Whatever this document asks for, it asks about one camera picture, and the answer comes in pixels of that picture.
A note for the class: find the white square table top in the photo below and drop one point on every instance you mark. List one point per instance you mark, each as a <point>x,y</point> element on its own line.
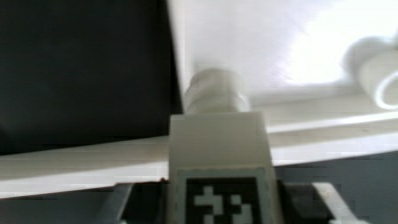
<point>291,42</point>

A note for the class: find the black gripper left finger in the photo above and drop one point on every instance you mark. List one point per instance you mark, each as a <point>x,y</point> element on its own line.
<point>134,205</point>

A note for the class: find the white U-shaped obstacle fence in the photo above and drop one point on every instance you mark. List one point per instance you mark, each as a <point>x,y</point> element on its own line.
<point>133,161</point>

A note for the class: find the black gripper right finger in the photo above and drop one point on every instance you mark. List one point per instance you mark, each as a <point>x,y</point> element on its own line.
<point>314,204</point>

